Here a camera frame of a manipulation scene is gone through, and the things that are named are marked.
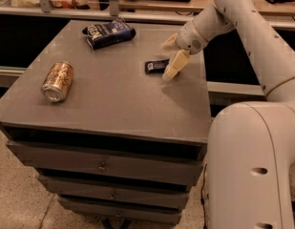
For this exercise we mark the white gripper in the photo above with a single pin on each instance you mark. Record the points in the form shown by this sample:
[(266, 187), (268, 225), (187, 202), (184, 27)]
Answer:
[(189, 39)]

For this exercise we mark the dark blue rxbar wrapper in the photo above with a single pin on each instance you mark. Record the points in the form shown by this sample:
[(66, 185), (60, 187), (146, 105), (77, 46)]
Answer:
[(156, 66)]

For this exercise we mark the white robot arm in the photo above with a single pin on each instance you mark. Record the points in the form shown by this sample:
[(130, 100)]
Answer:
[(251, 145)]

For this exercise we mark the orange soda can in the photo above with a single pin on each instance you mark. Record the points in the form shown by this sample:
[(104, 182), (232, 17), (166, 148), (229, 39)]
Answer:
[(58, 82)]

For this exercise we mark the blue chip bag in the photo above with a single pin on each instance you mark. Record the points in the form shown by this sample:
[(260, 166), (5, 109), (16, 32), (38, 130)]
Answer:
[(103, 35)]

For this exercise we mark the grey drawer cabinet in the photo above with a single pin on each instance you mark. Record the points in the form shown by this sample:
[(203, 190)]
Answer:
[(123, 143)]

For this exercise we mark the grey metal railing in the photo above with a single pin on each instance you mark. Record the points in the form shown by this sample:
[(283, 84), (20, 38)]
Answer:
[(280, 16)]

